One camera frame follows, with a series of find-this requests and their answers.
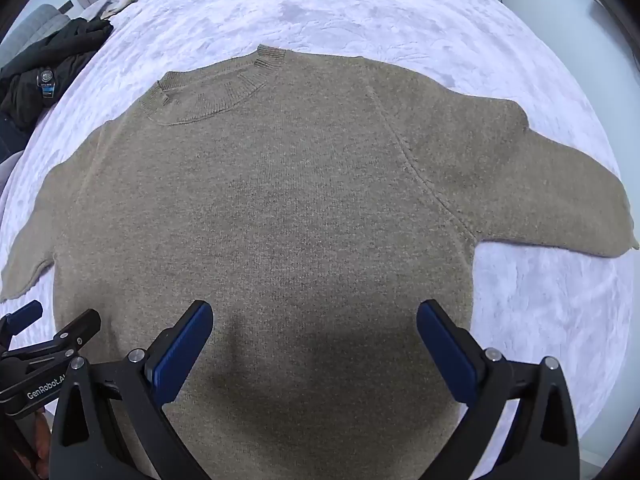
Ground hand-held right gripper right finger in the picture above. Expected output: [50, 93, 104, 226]
[416, 299, 581, 480]

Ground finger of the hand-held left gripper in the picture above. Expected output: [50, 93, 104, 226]
[0, 309, 102, 375]
[0, 300, 44, 348]

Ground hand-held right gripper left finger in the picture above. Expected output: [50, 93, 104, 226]
[50, 300, 215, 480]

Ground brown knitted sweater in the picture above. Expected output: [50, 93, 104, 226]
[0, 44, 640, 480]

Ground person's left hand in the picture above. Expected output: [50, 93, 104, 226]
[27, 406, 55, 471]

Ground dark blue jeans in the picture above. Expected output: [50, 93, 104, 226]
[0, 116, 31, 155]

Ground black jacket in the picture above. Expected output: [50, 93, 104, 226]
[0, 16, 114, 131]

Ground beige cloth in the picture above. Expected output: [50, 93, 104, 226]
[92, 0, 139, 21]

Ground pale lavender textured blanket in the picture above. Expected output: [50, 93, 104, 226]
[0, 0, 628, 480]

